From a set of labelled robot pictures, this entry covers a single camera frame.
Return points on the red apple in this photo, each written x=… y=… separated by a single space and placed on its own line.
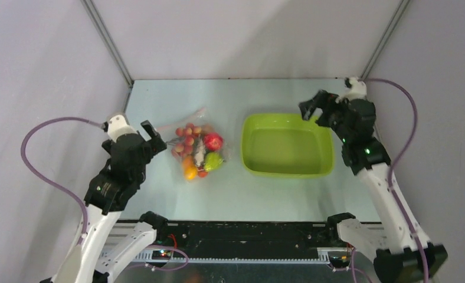
x=213 y=141

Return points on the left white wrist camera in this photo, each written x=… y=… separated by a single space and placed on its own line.
x=116 y=126

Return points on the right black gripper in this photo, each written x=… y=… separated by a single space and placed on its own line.
x=323 y=108

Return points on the green pear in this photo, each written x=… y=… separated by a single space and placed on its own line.
x=213 y=161

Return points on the clear zip top bag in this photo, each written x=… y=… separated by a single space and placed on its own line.
x=199 y=117

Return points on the green plastic bin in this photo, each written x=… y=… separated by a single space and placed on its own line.
x=284 y=145

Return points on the red chili pepper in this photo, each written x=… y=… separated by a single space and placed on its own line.
x=202 y=173

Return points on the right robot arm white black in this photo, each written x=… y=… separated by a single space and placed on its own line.
x=403 y=252

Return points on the aluminium corner post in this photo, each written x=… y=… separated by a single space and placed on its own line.
x=101 y=28
x=387 y=34

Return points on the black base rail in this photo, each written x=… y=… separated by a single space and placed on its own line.
x=251 y=240

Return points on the left aluminium corner post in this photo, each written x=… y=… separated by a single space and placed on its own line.
x=101 y=28

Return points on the right aluminium corner post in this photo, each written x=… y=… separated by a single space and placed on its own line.
x=387 y=34

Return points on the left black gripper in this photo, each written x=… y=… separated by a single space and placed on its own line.
x=156 y=144

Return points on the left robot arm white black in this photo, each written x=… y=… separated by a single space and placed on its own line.
x=107 y=197

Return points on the grey toy fish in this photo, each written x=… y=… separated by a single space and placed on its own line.
x=199 y=153

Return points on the yellow orange mango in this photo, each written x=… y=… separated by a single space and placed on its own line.
x=190 y=171

